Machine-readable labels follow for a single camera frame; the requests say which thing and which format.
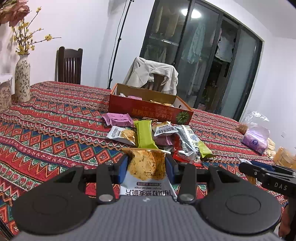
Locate red patterned tablecloth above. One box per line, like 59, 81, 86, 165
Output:
1, 81, 274, 237

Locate chair with beige jacket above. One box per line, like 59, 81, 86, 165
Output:
148, 74, 166, 92

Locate patterned tissue box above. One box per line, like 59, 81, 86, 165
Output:
0, 74, 13, 113

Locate silver foil snack packet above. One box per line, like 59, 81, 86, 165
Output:
174, 125, 200, 157

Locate yellow flower branches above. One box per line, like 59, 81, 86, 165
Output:
11, 6, 61, 56

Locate green snack bar packet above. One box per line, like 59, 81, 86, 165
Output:
134, 120, 158, 149

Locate beige jacket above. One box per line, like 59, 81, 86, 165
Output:
123, 57, 179, 95

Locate floor lamp stand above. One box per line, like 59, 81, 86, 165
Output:
107, 0, 134, 90

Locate dark wooden chair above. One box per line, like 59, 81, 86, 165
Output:
56, 46, 83, 85

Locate white grey snack packet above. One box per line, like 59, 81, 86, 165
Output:
152, 121, 178, 137

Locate red cardboard box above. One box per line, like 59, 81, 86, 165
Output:
108, 83, 193, 125

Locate right hand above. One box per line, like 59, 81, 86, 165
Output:
278, 202, 295, 237

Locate floral ceramic vase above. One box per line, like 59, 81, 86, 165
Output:
15, 54, 31, 103

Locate purple tissue pack in bag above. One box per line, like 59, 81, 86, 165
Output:
236, 111, 270, 155

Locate white cracker packet on table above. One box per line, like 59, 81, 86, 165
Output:
107, 126, 137, 146

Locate pink artificial flowers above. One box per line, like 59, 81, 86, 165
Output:
1, 0, 30, 27

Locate glass sliding door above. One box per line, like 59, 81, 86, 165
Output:
140, 1, 262, 121

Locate white cracker snack packet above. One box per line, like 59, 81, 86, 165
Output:
120, 148, 177, 200

